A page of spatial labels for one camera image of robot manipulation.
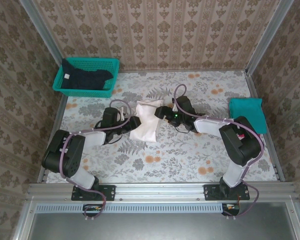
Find grey metal panel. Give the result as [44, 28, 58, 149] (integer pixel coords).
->
[14, 201, 300, 240]

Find aluminium table side rail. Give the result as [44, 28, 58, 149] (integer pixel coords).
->
[37, 94, 69, 184]
[244, 71, 285, 183]

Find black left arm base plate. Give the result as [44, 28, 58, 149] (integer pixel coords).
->
[71, 184, 116, 202]

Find dark navy t-shirt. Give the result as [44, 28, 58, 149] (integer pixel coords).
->
[60, 58, 115, 91]

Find teal plastic basket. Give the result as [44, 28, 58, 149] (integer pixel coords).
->
[51, 57, 120, 98]

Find floral tablecloth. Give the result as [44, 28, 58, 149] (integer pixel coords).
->
[44, 70, 278, 185]

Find folded teal t-shirt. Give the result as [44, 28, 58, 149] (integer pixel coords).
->
[228, 97, 268, 135]

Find slotted white cable duct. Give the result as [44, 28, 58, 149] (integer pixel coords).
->
[36, 202, 225, 214]

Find aluminium frame post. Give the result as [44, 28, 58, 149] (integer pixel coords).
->
[245, 0, 295, 74]
[19, 0, 65, 66]

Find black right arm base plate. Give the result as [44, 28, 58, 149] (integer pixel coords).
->
[203, 184, 251, 202]

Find white daisy print t-shirt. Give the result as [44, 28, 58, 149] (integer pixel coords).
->
[118, 99, 165, 143]

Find aluminium mounting rail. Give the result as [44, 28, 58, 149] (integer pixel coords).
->
[27, 183, 296, 201]

